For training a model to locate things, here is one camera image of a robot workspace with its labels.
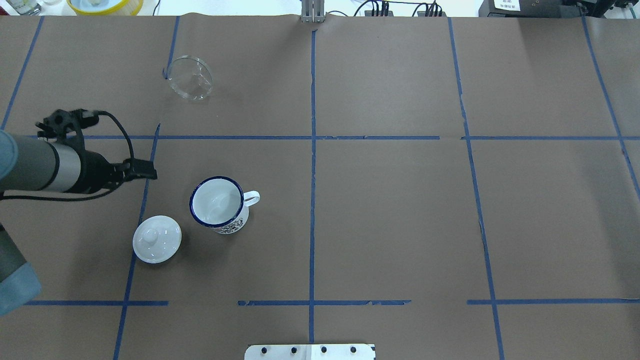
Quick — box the clear plastic bottle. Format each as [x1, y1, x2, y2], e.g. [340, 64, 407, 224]
[6, 0, 42, 16]

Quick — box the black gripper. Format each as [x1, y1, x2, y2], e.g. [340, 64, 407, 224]
[78, 150, 158, 194]

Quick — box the aluminium frame post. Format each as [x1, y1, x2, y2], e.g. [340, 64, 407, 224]
[300, 0, 326, 23]

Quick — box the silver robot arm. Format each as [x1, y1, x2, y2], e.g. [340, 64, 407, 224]
[0, 131, 158, 315]

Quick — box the white mug lid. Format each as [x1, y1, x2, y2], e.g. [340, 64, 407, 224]
[132, 215, 183, 264]

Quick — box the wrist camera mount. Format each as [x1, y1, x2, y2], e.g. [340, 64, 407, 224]
[35, 108, 99, 140]

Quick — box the yellow tape roll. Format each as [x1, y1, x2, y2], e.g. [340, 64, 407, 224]
[66, 0, 144, 16]

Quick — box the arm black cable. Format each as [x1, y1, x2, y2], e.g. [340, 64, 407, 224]
[0, 111, 136, 202]

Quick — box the black computer box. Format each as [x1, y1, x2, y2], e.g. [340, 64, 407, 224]
[478, 0, 583, 19]

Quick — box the white enamel mug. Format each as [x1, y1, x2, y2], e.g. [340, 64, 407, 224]
[189, 176, 261, 235]

